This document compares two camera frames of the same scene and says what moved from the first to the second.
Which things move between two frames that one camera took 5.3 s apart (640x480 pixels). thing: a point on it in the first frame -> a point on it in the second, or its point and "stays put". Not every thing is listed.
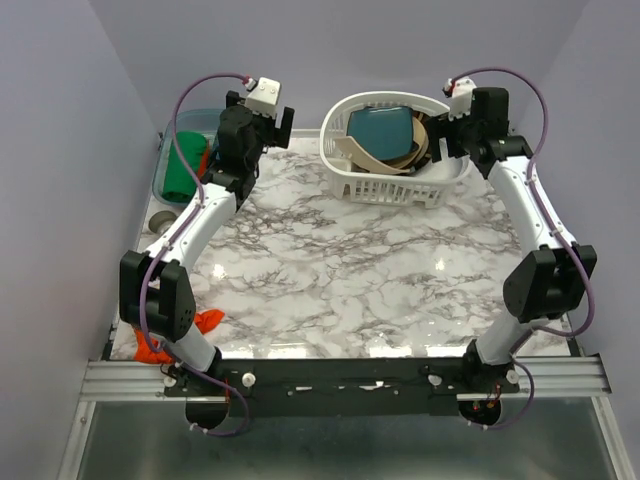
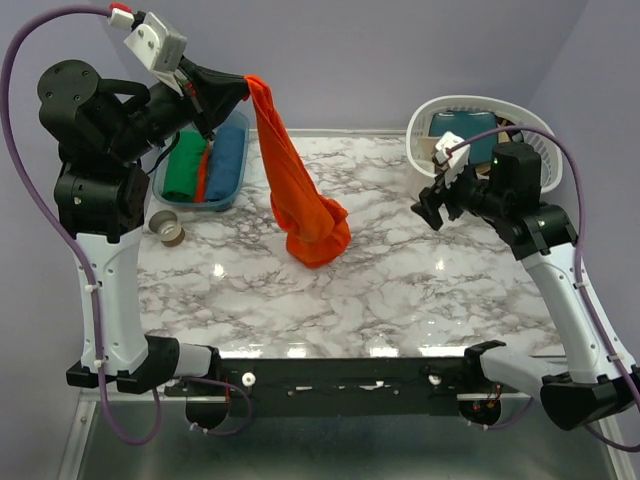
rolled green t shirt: (180, 184) stays put
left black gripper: (280, 134) -> (206, 94)
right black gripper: (442, 127) -> (431, 199)
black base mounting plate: (344, 386) stays put
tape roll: (161, 220) stays put
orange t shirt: (204, 319) -> (316, 227)
